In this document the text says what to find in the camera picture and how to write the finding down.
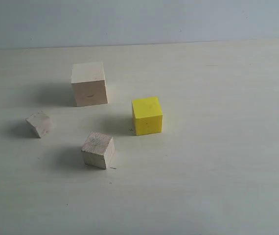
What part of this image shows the large wooden cube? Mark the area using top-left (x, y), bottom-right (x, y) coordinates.
top-left (71, 62), bottom-right (108, 107)

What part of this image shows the yellow cube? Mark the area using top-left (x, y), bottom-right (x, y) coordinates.
top-left (132, 97), bottom-right (163, 136)

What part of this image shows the small wooden cube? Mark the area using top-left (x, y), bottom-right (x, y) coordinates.
top-left (25, 111), bottom-right (53, 138)

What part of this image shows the medium wooden cube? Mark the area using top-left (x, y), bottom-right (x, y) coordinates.
top-left (81, 132), bottom-right (115, 169)

